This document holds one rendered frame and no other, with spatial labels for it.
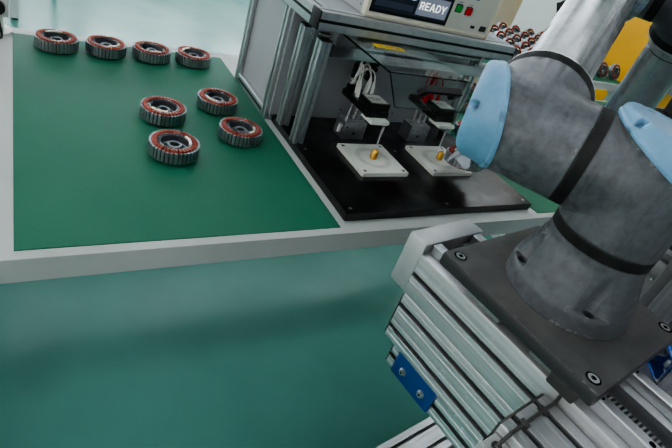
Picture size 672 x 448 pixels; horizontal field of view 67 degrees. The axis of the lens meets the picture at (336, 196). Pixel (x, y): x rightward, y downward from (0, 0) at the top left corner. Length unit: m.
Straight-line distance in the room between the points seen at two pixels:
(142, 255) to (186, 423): 0.76
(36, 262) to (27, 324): 0.91
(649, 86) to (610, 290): 0.50
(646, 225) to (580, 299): 0.10
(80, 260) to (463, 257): 0.62
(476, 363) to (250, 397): 1.08
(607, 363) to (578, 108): 0.27
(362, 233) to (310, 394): 0.76
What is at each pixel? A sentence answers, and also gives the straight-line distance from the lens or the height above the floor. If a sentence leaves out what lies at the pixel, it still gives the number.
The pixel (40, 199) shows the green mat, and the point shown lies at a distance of 1.05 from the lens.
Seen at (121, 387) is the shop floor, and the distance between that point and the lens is 1.68.
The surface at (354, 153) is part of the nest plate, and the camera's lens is 1.37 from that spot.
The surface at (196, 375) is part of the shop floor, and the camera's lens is 1.71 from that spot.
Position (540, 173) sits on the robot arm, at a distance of 0.58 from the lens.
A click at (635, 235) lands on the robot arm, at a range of 0.60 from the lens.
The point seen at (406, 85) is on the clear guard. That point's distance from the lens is 1.15.
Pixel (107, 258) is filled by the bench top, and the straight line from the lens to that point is 0.95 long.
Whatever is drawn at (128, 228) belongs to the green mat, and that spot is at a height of 0.75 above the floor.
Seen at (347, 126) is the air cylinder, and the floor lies 0.81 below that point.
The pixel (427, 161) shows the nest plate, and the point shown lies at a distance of 1.49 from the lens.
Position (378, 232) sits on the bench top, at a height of 0.74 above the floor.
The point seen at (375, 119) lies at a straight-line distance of 1.36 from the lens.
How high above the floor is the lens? 1.37
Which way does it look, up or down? 31 degrees down
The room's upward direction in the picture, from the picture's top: 20 degrees clockwise
